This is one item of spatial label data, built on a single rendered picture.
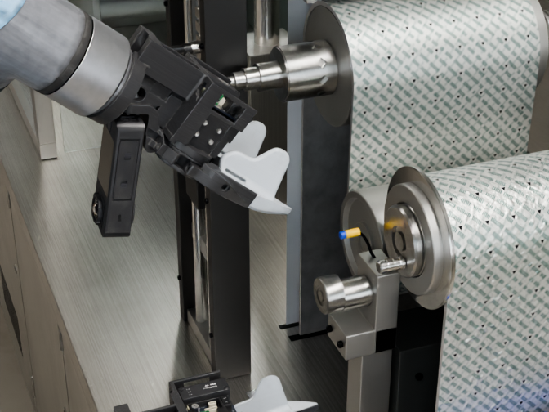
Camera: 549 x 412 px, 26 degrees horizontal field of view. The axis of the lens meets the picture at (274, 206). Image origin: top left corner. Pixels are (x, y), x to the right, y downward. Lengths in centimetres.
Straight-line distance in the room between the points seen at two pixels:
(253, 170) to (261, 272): 75
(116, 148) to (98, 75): 7
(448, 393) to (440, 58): 37
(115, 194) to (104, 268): 80
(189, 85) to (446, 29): 44
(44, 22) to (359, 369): 57
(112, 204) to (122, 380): 60
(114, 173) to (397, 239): 33
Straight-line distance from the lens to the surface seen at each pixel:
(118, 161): 101
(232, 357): 156
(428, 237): 117
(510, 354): 128
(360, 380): 132
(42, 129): 210
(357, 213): 135
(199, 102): 99
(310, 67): 134
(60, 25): 94
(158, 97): 100
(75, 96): 96
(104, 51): 96
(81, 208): 197
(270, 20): 184
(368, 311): 128
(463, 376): 126
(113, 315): 171
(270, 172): 105
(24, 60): 94
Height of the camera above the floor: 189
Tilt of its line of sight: 30 degrees down
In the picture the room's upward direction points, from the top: straight up
